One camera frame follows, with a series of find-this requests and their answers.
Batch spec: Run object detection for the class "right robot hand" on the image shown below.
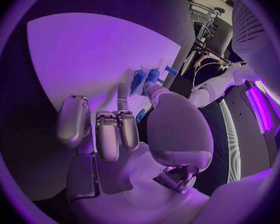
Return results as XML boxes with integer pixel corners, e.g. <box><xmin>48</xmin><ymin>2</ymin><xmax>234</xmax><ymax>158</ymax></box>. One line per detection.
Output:
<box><xmin>56</xmin><ymin>83</ymin><xmax>214</xmax><ymax>224</ymax></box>

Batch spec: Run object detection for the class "white task board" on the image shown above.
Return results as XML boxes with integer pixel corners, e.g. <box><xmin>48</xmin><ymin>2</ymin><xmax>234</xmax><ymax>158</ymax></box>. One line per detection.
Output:
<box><xmin>26</xmin><ymin>12</ymin><xmax>181</xmax><ymax>120</ymax></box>

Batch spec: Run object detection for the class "blue block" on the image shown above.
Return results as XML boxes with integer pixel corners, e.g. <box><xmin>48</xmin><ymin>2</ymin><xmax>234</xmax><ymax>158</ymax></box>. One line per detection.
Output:
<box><xmin>135</xmin><ymin>108</ymin><xmax>147</xmax><ymax>124</ymax></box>

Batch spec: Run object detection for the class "blue long cylinder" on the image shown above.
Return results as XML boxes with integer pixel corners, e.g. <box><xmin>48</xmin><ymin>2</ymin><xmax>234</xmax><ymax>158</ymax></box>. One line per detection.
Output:
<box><xmin>140</xmin><ymin>68</ymin><xmax>161</xmax><ymax>97</ymax></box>
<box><xmin>129</xmin><ymin>69</ymin><xmax>147</xmax><ymax>96</ymax></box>

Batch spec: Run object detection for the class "blue peg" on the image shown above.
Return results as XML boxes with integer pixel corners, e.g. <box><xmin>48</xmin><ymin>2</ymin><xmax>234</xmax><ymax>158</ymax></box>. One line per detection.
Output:
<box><xmin>165</xmin><ymin>65</ymin><xmax>179</xmax><ymax>76</ymax></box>

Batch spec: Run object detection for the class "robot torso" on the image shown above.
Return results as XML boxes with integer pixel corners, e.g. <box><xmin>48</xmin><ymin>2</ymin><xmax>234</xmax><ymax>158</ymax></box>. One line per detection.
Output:
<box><xmin>196</xmin><ymin>0</ymin><xmax>280</xmax><ymax>196</ymax></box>

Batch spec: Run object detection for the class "glowing light bar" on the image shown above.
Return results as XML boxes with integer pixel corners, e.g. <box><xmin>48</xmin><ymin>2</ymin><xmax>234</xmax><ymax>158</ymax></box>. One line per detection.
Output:
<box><xmin>244</xmin><ymin>80</ymin><xmax>278</xmax><ymax>134</ymax></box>

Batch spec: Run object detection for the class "metal rack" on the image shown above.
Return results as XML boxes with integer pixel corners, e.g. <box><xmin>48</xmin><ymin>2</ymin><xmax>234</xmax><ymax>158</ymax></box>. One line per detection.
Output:
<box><xmin>188</xmin><ymin>1</ymin><xmax>226</xmax><ymax>42</ymax></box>

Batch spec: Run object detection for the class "white cable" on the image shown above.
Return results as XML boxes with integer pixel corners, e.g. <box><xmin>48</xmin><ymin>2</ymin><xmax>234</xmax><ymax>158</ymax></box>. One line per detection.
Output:
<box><xmin>192</xmin><ymin>62</ymin><xmax>227</xmax><ymax>88</ymax></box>

